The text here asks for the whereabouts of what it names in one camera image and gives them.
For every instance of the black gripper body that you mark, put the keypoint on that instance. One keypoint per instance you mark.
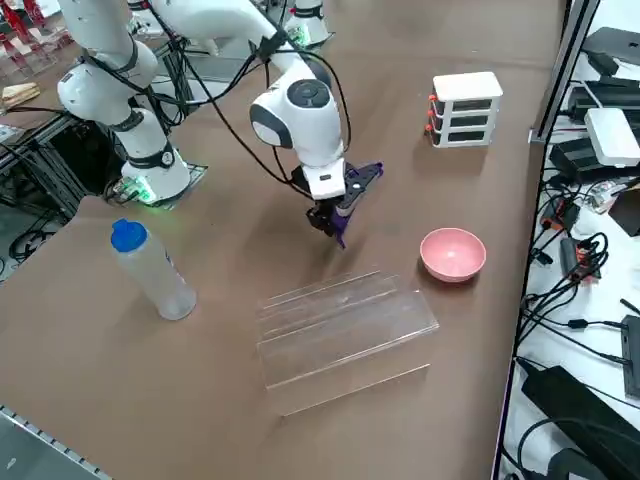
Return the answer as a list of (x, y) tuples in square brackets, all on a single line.
[(301, 182)]

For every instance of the purple towel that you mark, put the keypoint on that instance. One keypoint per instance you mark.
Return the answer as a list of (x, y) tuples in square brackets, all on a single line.
[(341, 235)]

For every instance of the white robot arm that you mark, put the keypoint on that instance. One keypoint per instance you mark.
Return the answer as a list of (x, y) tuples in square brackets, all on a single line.
[(310, 135), (310, 20)]

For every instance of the clear acrylic stepped rack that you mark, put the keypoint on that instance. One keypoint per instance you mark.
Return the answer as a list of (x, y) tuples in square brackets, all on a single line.
[(345, 330)]

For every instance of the pink bowl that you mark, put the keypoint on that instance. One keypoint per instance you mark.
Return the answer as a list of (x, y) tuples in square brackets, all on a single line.
[(452, 257)]

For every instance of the white three-drawer box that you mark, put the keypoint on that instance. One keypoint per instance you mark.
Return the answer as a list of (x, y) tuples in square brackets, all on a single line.
[(467, 107)]

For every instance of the clear bottle blue cap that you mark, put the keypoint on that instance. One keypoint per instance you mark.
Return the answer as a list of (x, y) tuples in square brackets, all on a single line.
[(155, 280)]

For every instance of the black power brick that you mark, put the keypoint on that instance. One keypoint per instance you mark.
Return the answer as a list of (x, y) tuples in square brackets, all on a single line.
[(575, 157)]

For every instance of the small black adapter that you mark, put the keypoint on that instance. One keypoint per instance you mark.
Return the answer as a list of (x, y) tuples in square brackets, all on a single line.
[(569, 255)]

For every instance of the black flat device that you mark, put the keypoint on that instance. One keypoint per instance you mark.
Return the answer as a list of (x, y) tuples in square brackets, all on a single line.
[(600, 102)]

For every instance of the white flat box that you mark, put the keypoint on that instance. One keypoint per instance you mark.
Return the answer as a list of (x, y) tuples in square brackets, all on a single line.
[(612, 135)]

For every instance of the black flat case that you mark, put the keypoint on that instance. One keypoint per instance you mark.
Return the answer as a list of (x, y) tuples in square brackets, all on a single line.
[(612, 42)]

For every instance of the tan wooden block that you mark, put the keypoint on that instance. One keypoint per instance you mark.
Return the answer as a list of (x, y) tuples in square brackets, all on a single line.
[(20, 94)]

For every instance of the large black power adapter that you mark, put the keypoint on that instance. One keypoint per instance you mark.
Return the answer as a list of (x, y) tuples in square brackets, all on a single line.
[(575, 410)]

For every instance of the black bar device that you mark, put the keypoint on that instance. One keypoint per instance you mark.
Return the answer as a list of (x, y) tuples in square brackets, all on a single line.
[(631, 355)]

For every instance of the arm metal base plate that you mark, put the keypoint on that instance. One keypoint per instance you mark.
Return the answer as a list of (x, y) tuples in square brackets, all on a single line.
[(328, 39), (195, 175)]

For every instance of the aluminium frame post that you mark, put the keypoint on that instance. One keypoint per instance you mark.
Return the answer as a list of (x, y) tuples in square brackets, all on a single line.
[(565, 65)]

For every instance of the aluminium support frame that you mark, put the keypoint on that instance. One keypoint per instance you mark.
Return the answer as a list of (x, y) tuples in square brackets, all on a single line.
[(40, 160)]

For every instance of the grey metal rail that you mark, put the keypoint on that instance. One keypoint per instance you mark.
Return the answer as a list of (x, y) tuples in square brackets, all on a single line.
[(40, 445)]

